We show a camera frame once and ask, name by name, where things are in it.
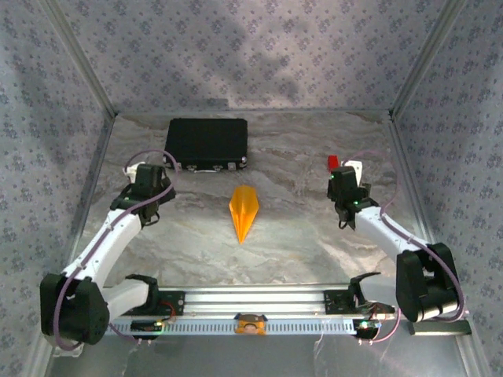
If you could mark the yellow paper sheet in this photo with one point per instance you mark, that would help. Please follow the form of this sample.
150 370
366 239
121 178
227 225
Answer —
243 212

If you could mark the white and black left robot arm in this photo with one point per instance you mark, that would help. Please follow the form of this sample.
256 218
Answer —
114 235

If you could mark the small red block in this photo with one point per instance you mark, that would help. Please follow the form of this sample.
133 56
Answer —
333 161

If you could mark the black hard case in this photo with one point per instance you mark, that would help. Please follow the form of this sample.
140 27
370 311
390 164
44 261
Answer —
204 141

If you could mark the small black controller board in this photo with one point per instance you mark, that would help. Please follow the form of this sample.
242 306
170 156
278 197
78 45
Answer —
365 326
143 326

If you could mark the aluminium side rail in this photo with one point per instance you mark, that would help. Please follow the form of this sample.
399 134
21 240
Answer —
404 157
101 157

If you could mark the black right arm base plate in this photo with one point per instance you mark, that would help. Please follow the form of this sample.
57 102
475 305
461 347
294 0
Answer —
334 302

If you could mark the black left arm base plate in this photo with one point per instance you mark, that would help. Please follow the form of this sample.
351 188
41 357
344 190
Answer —
177 302

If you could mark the aluminium corner post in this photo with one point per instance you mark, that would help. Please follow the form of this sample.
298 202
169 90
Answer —
82 59
426 59

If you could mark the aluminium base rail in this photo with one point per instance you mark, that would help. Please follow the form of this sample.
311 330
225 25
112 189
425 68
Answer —
255 300

